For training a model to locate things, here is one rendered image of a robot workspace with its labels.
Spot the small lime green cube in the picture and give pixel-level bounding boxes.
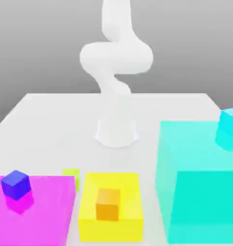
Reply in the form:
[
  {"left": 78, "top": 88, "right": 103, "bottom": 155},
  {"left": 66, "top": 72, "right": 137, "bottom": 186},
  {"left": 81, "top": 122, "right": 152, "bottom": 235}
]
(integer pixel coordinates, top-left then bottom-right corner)
[{"left": 62, "top": 168, "right": 80, "bottom": 192}]

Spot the small orange cube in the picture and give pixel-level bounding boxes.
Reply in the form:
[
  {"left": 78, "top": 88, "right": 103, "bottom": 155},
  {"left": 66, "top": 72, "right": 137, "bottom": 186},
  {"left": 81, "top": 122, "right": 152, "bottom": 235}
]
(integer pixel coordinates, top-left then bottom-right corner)
[{"left": 95, "top": 188, "right": 121, "bottom": 222}]

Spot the small cyan cube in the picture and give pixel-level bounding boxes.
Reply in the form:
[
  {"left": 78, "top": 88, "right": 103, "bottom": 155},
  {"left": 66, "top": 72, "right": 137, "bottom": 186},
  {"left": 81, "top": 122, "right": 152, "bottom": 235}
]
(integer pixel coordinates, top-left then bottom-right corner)
[{"left": 214, "top": 107, "right": 233, "bottom": 152}]

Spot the small blue cube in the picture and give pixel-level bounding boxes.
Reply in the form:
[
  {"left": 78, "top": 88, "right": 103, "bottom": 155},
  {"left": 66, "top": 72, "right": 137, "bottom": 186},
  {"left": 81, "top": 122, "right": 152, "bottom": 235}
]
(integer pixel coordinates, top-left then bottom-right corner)
[{"left": 0, "top": 169, "right": 32, "bottom": 201}]

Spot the small magenta cube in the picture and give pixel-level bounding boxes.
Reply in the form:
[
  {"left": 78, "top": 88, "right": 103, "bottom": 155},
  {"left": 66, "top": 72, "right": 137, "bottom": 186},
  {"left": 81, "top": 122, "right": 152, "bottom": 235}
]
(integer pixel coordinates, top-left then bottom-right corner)
[{"left": 5, "top": 192, "right": 35, "bottom": 215}]

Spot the large yellow box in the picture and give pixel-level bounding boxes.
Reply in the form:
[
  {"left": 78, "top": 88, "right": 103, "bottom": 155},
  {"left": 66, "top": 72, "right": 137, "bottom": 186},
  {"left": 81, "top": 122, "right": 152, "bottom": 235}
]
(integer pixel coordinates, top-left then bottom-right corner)
[{"left": 78, "top": 172, "right": 144, "bottom": 243}]

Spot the large turquoise box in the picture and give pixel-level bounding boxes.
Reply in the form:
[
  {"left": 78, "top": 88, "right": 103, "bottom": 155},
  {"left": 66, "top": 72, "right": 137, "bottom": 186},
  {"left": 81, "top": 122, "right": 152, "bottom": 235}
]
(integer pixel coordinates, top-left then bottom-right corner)
[{"left": 155, "top": 120, "right": 233, "bottom": 245}]

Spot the large magenta box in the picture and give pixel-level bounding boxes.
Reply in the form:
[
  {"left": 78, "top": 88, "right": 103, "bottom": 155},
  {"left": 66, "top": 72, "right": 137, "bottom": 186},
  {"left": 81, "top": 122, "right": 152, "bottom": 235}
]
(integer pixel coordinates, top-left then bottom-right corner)
[{"left": 0, "top": 175, "right": 77, "bottom": 246}]

